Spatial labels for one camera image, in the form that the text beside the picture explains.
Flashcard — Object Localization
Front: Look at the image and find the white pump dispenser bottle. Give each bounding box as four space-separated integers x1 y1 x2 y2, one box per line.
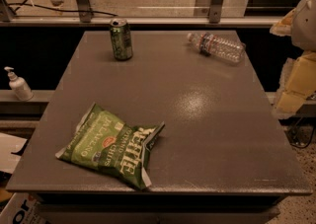
4 66 34 101

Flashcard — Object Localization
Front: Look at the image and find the white paper sheet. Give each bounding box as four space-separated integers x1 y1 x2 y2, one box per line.
0 133 27 174

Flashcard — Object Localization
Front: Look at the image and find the green soda can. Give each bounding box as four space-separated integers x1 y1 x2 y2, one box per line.
110 18 133 61

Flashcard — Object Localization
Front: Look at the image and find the green jalapeno chip bag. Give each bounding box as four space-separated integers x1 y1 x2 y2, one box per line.
55 104 165 190

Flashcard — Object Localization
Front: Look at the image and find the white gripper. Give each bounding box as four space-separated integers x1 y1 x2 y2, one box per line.
270 0 316 119

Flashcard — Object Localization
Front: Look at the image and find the metal window rail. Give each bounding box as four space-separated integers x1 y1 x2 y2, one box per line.
0 16 280 28

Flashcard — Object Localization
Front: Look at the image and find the white cardboard box with letters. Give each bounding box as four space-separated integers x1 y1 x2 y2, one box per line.
0 193 50 224

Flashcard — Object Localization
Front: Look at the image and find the clear plastic water bottle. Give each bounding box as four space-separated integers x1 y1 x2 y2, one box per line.
187 33 245 64

